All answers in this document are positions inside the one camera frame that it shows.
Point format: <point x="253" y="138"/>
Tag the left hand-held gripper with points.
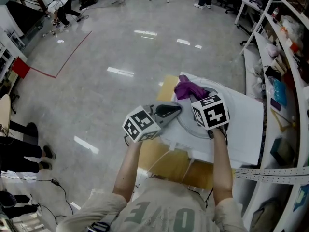
<point x="141" y="127"/>

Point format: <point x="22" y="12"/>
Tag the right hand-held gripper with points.
<point x="212" y="112"/>

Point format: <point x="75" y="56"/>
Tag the purple cloth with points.
<point x="187" y="88"/>

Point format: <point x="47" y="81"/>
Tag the person's left forearm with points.
<point x="129" y="168"/>

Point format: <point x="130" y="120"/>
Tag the person's right forearm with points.
<point x="222" y="163"/>

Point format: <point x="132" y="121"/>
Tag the white foam board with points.
<point x="243" y="134"/>

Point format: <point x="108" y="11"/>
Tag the white metal shelving unit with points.
<point x="270" y="134"/>

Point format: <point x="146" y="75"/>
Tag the small purple box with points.
<point x="275" y="104"/>

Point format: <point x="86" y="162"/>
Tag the blue plastic bag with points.
<point x="280" y="92"/>

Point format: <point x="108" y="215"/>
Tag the teal box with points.
<point x="280" y="151"/>

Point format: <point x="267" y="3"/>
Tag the perforated metal strip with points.
<point x="270" y="175"/>

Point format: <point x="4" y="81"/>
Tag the pink soft item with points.
<point x="272" y="49"/>

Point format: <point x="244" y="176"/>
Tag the person's beige printed shirt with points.
<point x="164" y="209"/>

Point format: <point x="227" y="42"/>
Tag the grey bag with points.
<point x="264" y="216"/>

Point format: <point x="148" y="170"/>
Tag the clear plastic bag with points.
<point x="293" y="28"/>

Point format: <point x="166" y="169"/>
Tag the red box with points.
<point x="20" y="68"/>

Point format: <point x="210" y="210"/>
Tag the round wooden table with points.
<point x="5" y="115"/>

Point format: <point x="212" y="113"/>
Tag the black panel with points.
<point x="24" y="16"/>

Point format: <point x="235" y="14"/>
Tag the yellow frame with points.
<point x="282" y="121"/>

